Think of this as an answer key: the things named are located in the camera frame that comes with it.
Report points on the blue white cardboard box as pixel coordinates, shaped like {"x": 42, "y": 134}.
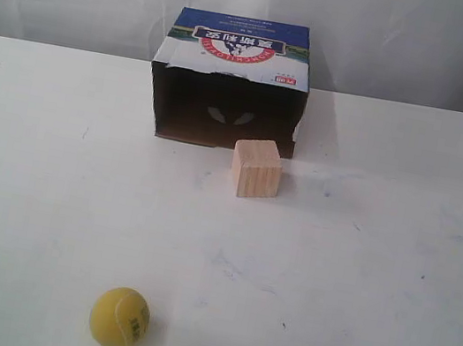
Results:
{"x": 220, "y": 78}

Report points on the light wooden cube block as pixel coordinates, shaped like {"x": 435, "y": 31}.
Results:
{"x": 256, "y": 168}

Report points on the yellow tennis ball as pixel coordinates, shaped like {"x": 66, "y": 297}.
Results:
{"x": 119, "y": 317}

